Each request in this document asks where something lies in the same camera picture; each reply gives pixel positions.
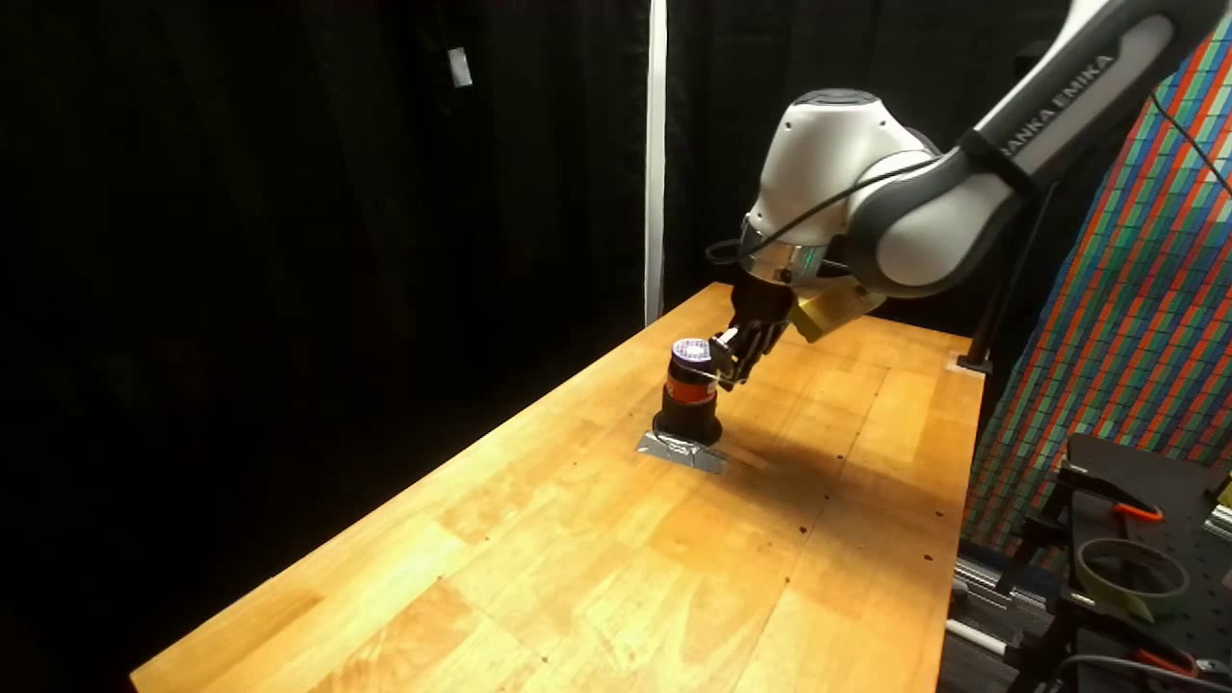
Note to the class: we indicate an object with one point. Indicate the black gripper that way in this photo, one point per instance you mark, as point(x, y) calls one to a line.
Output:
point(765, 305)

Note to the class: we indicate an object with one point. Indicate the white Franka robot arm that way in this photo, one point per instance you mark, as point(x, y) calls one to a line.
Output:
point(935, 207)

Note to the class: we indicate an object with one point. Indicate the dark upside-down cup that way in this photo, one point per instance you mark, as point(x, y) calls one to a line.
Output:
point(685, 422)

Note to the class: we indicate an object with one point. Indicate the white vertical pole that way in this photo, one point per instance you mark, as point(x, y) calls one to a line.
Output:
point(655, 156)

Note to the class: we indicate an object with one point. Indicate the colourful striped panel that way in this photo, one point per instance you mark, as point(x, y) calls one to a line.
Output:
point(1130, 350)

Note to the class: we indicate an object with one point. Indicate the small white hanging tag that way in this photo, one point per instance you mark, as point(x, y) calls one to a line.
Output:
point(459, 69)

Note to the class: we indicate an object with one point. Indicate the beige tape roll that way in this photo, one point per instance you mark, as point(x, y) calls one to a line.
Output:
point(1094, 563)

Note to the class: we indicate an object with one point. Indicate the yellowish wrist camera box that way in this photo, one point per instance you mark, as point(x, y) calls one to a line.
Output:
point(834, 311)

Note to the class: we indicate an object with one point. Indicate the black camera stand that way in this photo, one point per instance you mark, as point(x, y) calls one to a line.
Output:
point(1015, 283)

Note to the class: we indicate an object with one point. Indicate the aluminium rail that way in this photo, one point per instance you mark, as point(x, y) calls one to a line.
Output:
point(993, 599)

